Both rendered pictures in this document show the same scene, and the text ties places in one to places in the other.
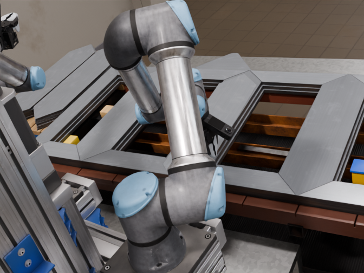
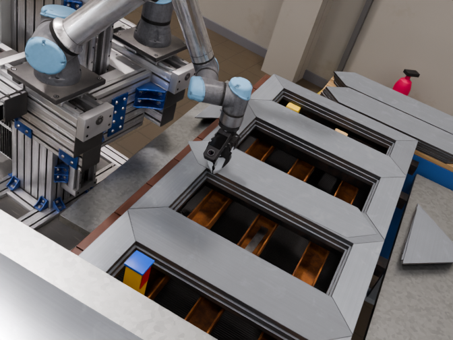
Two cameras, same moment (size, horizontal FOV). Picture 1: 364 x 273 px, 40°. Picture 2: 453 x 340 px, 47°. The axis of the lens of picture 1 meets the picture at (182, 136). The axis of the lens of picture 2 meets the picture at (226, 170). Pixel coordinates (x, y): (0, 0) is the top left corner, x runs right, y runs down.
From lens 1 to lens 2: 1.74 m
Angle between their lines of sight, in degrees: 55
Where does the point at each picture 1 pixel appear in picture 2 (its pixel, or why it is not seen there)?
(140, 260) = not seen: hidden behind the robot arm
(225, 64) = (428, 242)
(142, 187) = (54, 10)
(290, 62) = (441, 320)
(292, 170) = (167, 218)
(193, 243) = (54, 88)
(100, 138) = (276, 113)
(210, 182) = (38, 36)
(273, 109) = not seen: outside the picture
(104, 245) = (108, 78)
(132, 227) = not seen: hidden behind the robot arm
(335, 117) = (251, 282)
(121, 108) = (326, 133)
